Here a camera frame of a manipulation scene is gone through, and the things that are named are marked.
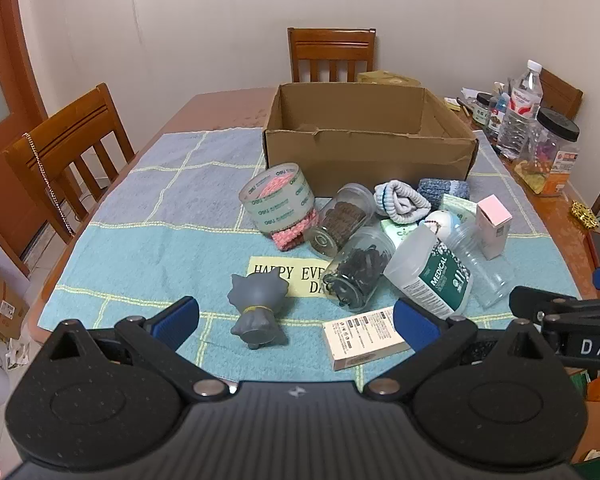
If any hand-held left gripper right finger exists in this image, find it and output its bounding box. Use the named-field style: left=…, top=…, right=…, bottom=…
left=365, top=296, right=550, bottom=403

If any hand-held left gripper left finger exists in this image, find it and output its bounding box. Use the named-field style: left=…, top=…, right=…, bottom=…
left=47, top=296, right=230, bottom=402

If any white plastic container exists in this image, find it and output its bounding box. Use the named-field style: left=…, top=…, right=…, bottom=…
left=383, top=223, right=476, bottom=318

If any small white carton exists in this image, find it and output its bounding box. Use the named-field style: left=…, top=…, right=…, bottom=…
left=322, top=306, right=411, bottom=372

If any grey toy figure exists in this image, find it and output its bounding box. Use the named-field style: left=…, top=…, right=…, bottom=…
left=228, top=269, right=289, bottom=348

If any clear jar with black clips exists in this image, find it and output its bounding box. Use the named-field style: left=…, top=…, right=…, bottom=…
left=322, top=226, right=398, bottom=313

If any white box with pink top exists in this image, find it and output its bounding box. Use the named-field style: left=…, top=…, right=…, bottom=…
left=475, top=195, right=513, bottom=260

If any white and blue ball toy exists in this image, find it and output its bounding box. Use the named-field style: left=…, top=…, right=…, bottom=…
left=424, top=210, right=462, bottom=242

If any grey and white sock roll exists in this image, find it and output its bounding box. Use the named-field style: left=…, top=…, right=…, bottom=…
left=374, top=178, right=431, bottom=223

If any green and white packet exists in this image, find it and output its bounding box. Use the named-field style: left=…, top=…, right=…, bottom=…
left=380, top=193, right=479, bottom=252

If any clear jar with brown contents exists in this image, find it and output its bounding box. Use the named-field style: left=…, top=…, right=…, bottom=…
left=304, top=183, right=376, bottom=261

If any blue knit sock roll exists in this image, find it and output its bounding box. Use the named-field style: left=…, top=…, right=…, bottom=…
left=417, top=177, right=472, bottom=209

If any pink knit sock roll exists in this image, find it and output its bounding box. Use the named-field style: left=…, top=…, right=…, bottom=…
left=257, top=170, right=322, bottom=252

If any clear tape roll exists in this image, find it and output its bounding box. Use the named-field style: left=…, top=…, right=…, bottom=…
left=239, top=162, right=315, bottom=233

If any brown cardboard box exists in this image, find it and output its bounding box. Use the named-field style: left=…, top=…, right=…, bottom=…
left=263, top=82, right=480, bottom=196

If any gold ornament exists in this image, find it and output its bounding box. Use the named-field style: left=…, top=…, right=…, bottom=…
left=570, top=200, right=598, bottom=229

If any blue checked towel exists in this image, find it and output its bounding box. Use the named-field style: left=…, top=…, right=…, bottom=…
left=37, top=127, right=581, bottom=386

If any large clear jar black lid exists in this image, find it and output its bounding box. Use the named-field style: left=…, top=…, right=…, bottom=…
left=514, top=107, right=581, bottom=197

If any cardboard box on floor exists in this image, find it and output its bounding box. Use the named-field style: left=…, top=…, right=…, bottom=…
left=0, top=265, right=31, bottom=341

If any clear water bottle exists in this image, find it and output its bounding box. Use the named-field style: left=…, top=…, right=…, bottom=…
left=496, top=60, right=544, bottom=158

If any small blue-capped bottle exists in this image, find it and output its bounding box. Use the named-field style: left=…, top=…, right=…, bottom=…
left=487, top=91, right=512, bottom=137

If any wooden chair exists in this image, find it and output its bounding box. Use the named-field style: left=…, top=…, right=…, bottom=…
left=287, top=27, right=377, bottom=83
left=5, top=83, right=136, bottom=277
left=537, top=67, right=584, bottom=121

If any small dark-lidded jar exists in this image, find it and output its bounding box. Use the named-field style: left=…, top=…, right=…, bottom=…
left=472, top=92, right=496, bottom=126

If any olive green tissue box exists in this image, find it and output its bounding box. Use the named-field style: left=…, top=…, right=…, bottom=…
left=356, top=70, right=421, bottom=86

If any wooden door with glass panes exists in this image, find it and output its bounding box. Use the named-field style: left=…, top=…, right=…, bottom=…
left=0, top=0, right=48, bottom=273

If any silver bead chain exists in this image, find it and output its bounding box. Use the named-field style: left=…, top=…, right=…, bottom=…
left=22, top=132, right=75, bottom=236

